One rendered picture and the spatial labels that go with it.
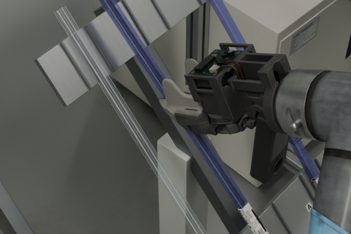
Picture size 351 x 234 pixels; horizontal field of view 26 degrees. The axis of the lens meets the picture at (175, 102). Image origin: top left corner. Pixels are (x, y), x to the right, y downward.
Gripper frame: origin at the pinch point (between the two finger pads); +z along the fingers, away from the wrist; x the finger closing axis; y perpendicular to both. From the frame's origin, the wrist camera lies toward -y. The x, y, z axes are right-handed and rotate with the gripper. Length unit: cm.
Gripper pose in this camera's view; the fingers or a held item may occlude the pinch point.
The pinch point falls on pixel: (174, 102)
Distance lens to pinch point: 98.3
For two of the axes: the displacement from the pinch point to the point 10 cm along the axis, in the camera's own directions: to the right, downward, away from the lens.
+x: -6.3, 5.8, -5.3
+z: -6.9, -0.9, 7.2
